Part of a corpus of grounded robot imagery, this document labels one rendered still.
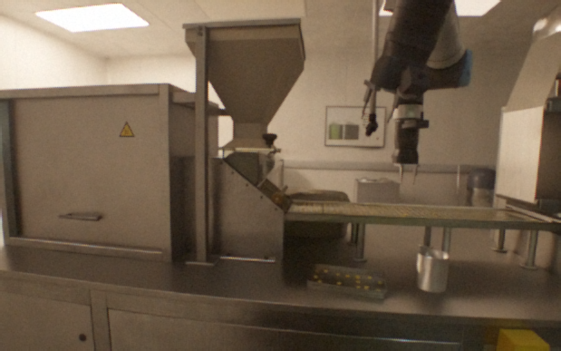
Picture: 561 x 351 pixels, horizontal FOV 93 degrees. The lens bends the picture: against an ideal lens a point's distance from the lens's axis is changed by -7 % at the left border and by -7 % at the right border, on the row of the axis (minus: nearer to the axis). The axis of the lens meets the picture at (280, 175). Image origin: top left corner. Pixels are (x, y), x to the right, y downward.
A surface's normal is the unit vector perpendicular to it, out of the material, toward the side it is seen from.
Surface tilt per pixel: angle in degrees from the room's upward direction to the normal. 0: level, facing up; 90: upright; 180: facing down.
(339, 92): 90
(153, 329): 90
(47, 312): 90
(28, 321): 90
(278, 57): 114
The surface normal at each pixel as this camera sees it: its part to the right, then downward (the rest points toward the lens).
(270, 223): -0.13, 0.10
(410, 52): 0.06, 0.61
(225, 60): -0.13, 0.49
